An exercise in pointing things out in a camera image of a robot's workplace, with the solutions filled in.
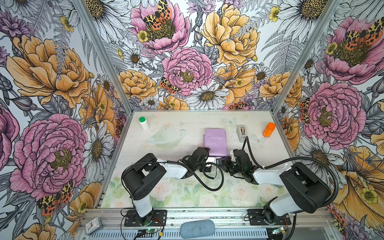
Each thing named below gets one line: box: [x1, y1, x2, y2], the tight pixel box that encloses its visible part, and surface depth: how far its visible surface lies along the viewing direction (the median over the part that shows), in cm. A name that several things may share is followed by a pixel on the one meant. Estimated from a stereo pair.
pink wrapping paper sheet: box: [202, 128, 228, 158], surface depth 98 cm
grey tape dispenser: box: [236, 124, 247, 143], surface depth 107 cm
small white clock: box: [84, 216, 103, 235], surface depth 72 cm
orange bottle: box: [262, 122, 276, 138], surface depth 104 cm
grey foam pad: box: [180, 219, 216, 239], surface depth 70 cm
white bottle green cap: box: [139, 116, 149, 131], surface depth 107 cm
